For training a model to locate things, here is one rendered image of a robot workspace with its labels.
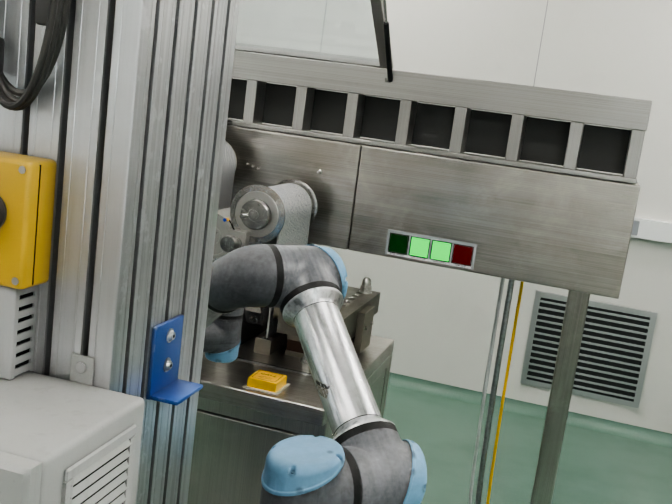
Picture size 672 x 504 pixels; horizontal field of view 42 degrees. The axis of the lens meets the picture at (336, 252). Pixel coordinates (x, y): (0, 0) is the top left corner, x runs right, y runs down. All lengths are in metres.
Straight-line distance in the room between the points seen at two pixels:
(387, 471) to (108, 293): 0.59
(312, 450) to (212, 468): 0.79
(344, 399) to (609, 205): 1.13
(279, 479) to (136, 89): 0.63
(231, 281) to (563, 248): 1.09
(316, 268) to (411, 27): 3.34
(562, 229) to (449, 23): 2.57
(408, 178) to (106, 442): 1.64
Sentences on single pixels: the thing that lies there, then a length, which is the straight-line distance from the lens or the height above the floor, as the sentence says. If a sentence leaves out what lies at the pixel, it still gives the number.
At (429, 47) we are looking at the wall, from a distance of 4.77.
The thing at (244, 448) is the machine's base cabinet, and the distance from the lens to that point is 2.03.
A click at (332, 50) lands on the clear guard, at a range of 2.47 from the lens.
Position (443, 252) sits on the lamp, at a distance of 2.39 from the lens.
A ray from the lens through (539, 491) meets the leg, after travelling 2.71.
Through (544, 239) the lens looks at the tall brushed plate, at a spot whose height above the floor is 1.26.
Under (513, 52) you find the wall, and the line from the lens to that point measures 4.70.
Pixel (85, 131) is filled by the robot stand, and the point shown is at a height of 1.50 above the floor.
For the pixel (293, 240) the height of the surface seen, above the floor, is 1.18.
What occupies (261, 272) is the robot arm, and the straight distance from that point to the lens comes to 1.53.
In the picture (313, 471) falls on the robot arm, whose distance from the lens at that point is 1.28.
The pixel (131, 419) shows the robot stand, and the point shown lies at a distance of 0.93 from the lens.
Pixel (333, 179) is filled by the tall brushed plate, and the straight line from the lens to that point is 2.45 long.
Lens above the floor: 1.57
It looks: 10 degrees down
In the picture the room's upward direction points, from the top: 7 degrees clockwise
